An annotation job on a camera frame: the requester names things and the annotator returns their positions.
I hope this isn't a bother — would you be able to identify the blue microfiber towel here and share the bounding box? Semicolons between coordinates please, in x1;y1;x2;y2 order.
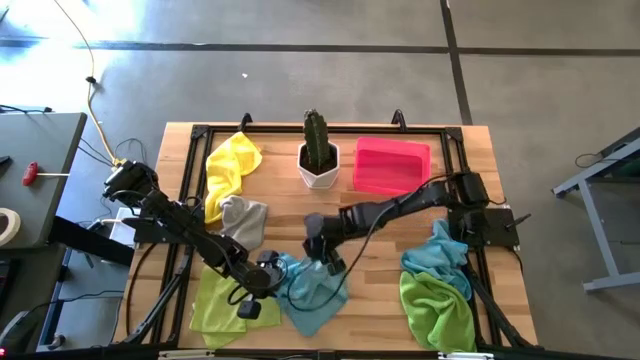
400;218;474;301
273;252;350;338

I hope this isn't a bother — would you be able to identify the lime microfiber towel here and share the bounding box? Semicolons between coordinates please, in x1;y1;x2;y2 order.
188;264;282;350

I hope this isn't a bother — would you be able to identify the grey microfiber towel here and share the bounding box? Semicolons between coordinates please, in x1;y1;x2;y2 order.
218;194;270;252

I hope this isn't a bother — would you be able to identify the green microfiber towel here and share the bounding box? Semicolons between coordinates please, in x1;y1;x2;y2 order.
398;270;477;354

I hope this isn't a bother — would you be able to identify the yellow microfiber towel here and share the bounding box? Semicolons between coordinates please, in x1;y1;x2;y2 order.
203;131;264;225

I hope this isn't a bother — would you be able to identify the white faceted plant pot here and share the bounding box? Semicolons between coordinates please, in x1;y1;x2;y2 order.
297;141;341;190

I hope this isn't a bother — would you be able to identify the green cactus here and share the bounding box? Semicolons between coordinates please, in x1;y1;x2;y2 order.
302;108;332;171

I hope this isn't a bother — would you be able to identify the pink plastic bin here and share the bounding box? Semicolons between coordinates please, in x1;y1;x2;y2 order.
352;136;432;197

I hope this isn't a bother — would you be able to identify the white power supply box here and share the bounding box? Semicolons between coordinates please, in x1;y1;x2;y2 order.
107;206;137;247

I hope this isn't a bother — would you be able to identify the black metal beam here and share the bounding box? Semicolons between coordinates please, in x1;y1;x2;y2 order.
48;214;136;268

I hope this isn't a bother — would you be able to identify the dark grey side table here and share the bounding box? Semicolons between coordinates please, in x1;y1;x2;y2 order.
0;111;89;251

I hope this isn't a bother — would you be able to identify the black rounded device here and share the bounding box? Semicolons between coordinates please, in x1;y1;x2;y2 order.
0;309;44;357

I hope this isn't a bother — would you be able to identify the beige tape roll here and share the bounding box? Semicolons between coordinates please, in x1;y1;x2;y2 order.
0;207;23;248

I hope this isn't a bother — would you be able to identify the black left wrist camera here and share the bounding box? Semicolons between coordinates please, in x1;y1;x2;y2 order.
256;248;282;267

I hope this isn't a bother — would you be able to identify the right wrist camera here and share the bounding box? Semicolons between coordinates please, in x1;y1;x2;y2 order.
325;255;348;277

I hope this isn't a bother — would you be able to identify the black left wrist camera cable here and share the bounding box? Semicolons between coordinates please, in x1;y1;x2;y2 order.
225;257;291;309

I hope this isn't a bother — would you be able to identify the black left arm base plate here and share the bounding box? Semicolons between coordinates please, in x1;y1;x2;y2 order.
121;214;201;246

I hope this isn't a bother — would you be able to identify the black aluminium table frame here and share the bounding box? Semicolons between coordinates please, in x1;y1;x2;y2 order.
112;108;541;360

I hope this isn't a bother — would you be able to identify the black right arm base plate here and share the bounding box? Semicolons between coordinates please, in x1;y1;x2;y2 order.
446;206;533;250

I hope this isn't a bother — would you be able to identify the red-handled screwdriver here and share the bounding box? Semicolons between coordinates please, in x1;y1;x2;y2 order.
21;160;71;188

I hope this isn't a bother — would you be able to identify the yellow floor cable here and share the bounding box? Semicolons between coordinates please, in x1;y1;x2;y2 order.
52;0;126;169

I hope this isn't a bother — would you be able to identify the grey metal table frame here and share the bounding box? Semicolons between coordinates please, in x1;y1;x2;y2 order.
551;126;640;294

